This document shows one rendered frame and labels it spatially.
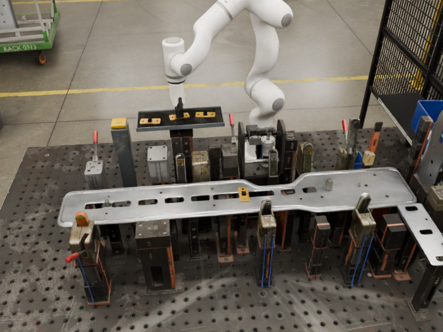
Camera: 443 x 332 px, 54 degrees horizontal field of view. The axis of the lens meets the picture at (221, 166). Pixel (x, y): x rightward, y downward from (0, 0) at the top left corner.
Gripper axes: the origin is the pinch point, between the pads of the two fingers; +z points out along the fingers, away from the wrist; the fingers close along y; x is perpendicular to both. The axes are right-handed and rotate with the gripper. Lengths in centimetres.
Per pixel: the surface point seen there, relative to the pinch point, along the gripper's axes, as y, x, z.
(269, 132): 20.6, 33.5, 4.0
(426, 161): 49, 89, 10
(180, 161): 21.2, -4.3, 9.7
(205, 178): 24.2, 4.6, 18.8
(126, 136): 0.4, -23.3, 7.9
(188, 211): 41.3, -6.1, 18.5
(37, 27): -359, -96, 87
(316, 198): 48, 43, 19
